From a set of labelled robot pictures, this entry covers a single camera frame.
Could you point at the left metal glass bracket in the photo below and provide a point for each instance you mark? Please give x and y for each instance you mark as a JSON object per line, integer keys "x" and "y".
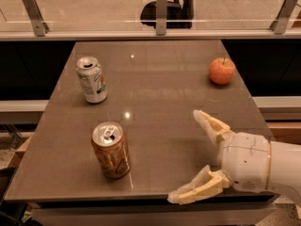
{"x": 40, "y": 27}

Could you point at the middle metal glass bracket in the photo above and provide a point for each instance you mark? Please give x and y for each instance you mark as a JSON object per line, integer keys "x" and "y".
{"x": 161, "y": 12}

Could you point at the right metal glass bracket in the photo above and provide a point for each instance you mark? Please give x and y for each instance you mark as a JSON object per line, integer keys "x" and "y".
{"x": 279, "y": 25}

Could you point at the orange soda can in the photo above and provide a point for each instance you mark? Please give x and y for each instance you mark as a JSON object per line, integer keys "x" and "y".
{"x": 110, "y": 145}

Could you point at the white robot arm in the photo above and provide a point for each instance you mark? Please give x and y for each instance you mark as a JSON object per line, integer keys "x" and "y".
{"x": 285, "y": 169}

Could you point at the glass railing panel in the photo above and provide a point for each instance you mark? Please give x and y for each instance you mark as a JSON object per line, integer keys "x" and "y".
{"x": 124, "y": 15}

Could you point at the white green soda can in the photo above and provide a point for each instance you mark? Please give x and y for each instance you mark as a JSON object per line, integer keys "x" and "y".
{"x": 90, "y": 74}

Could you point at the metal glass bracket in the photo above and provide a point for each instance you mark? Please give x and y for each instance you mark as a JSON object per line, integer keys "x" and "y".
{"x": 161, "y": 12}
{"x": 40, "y": 27}
{"x": 279, "y": 25}

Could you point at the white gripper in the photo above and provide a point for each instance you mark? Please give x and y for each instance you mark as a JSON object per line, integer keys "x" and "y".
{"x": 245, "y": 160}

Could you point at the red orange apple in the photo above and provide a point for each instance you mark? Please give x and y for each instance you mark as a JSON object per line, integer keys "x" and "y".
{"x": 221, "y": 70}

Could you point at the black office chair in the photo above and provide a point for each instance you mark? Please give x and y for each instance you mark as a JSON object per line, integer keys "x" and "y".
{"x": 179, "y": 14}

